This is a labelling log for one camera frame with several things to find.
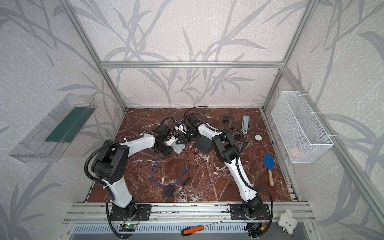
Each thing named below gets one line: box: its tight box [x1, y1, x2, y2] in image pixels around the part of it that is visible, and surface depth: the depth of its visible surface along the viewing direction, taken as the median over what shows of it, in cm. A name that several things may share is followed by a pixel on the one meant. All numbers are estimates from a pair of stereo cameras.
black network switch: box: [194, 135, 214, 154], surface depth 100 cm
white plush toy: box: [278, 209, 298, 235], surface depth 70 cm
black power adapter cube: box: [165, 185, 174, 197], surface depth 82 cm
